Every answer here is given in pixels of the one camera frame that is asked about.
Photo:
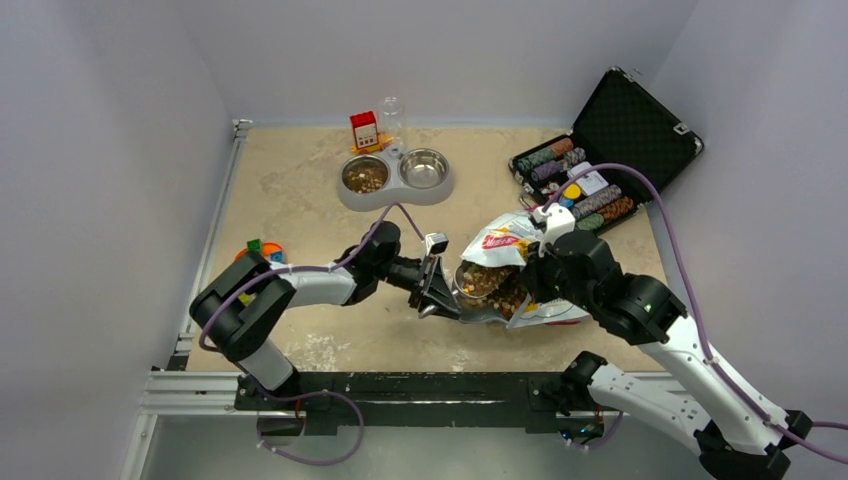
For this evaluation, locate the black poker chip case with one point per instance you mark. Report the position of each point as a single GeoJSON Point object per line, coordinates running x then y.
{"type": "Point", "coordinates": [621, 123]}

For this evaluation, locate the orange toy arch with blocks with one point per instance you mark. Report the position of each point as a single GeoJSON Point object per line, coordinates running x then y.
{"type": "Point", "coordinates": [271, 251]}

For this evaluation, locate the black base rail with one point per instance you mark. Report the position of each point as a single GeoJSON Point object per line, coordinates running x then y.
{"type": "Point", "coordinates": [536, 402]}

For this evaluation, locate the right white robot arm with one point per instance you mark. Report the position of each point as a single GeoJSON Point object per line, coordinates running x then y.
{"type": "Point", "coordinates": [735, 431]}

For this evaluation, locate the pet food bag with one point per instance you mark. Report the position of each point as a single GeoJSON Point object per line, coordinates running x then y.
{"type": "Point", "coordinates": [509, 240]}

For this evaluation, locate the red toy block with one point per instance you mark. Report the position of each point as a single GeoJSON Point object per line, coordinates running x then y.
{"type": "Point", "coordinates": [367, 137]}

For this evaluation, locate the grey double pet bowl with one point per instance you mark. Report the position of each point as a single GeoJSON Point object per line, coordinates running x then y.
{"type": "Point", "coordinates": [368, 182]}

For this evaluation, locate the clear water bottle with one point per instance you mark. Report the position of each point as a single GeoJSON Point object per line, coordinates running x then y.
{"type": "Point", "coordinates": [393, 124]}

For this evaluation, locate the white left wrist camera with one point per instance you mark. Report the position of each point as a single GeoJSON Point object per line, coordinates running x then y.
{"type": "Point", "coordinates": [435, 243]}

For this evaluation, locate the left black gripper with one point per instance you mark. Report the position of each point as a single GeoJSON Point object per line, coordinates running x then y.
{"type": "Point", "coordinates": [433, 285]}

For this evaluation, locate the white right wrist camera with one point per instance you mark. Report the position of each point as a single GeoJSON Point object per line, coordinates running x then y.
{"type": "Point", "coordinates": [553, 222]}

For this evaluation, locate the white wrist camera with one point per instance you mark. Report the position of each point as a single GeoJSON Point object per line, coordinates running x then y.
{"type": "Point", "coordinates": [435, 243]}
{"type": "Point", "coordinates": [553, 222]}

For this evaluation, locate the silver metal scoop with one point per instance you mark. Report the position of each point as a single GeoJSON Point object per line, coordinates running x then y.
{"type": "Point", "coordinates": [477, 285]}

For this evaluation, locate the pet food kibble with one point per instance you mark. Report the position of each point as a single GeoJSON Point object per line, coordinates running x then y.
{"type": "Point", "coordinates": [510, 298]}

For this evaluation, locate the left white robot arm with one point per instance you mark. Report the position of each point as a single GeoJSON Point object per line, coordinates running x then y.
{"type": "Point", "coordinates": [239, 309]}

